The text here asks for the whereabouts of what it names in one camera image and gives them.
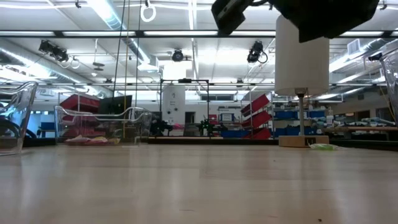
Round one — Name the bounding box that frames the clear plastic bin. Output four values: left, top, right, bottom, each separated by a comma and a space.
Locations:
368, 49, 398, 125
53, 105, 153, 144
0, 80, 39, 156

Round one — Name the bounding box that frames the pale green candy clear wrapper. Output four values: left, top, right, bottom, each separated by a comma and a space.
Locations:
309, 142, 343, 152

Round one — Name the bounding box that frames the ceiling air vent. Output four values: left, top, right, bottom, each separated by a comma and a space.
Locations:
347, 39, 361, 56

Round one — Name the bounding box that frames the white shade table lamp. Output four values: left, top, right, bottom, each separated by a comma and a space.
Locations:
275, 15, 330, 147

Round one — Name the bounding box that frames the blue storage bin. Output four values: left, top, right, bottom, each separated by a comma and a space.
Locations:
220, 129, 251, 139
273, 110, 326, 120
273, 126, 318, 136

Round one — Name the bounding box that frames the red tilted bin rack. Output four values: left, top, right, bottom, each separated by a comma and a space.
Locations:
241, 93, 273, 141

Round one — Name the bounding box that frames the wooden workbench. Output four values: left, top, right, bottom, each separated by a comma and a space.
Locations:
323, 124, 398, 141

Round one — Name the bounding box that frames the white cylindrical tank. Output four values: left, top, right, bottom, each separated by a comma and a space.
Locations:
161, 84, 187, 125

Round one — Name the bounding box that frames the black monitor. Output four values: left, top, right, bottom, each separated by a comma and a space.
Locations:
98, 95, 133, 115

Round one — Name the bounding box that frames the red shelf unit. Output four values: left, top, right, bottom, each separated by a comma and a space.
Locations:
58, 93, 101, 138

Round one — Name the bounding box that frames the black office chair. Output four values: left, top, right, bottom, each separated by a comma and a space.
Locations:
0, 119, 35, 144

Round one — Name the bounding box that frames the black ceiling camera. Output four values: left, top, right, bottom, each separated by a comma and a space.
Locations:
171, 49, 185, 62

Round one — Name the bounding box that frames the black metal frame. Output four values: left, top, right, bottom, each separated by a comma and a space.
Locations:
159, 79, 210, 138

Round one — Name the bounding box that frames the white hanging ring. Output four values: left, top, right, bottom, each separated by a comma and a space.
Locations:
139, 1, 157, 23

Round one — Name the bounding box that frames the black hanging cable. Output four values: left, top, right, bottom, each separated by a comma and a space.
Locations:
111, 0, 126, 98
134, 0, 141, 108

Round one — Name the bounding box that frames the yellow hanging cable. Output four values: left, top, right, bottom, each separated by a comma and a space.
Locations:
123, 0, 131, 139

